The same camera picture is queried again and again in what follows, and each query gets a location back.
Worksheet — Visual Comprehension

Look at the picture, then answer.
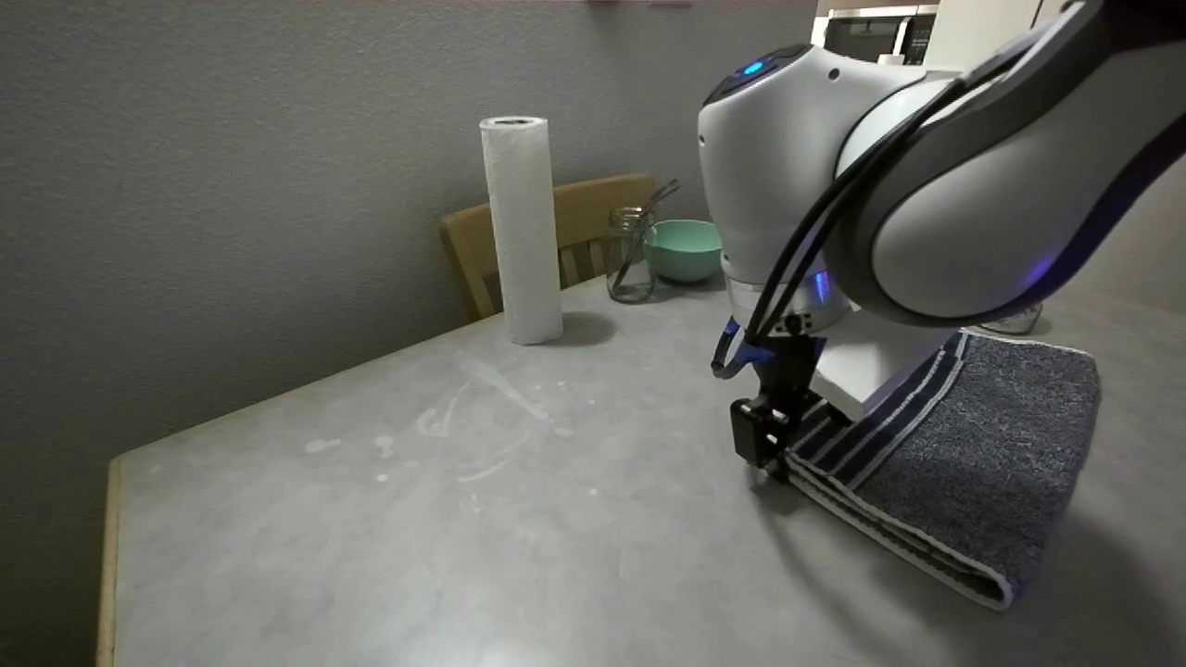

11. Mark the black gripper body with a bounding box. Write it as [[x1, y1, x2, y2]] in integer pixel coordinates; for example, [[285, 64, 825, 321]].
[[744, 312, 830, 429]]

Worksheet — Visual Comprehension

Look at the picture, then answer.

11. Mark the grey blue striped towel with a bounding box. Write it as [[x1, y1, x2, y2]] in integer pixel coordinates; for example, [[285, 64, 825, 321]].
[[772, 325, 1105, 615]]

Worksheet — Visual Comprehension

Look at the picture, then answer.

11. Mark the white paper towel roll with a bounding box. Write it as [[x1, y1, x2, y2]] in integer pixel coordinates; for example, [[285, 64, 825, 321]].
[[473, 111, 570, 348]]

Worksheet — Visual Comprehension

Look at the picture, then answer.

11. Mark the mint green bowl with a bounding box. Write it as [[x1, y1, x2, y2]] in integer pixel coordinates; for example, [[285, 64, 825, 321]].
[[646, 216, 727, 290]]

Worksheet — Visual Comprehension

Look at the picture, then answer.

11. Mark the clear glass clamp jar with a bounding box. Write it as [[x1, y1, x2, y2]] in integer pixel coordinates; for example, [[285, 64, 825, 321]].
[[605, 174, 687, 306]]

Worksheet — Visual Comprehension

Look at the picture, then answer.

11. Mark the wooden chair solid backrest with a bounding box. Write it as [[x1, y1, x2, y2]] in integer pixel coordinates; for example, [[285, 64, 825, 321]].
[[436, 170, 665, 321]]

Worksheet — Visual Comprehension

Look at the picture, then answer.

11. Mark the microwave oven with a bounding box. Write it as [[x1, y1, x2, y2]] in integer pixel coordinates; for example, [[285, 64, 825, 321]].
[[818, 4, 946, 72]]

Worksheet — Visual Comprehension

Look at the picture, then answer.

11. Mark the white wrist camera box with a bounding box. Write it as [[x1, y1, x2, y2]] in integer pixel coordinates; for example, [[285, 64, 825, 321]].
[[803, 321, 963, 421]]

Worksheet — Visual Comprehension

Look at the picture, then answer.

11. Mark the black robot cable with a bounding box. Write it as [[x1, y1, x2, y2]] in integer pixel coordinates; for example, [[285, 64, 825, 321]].
[[708, 106, 919, 380]]

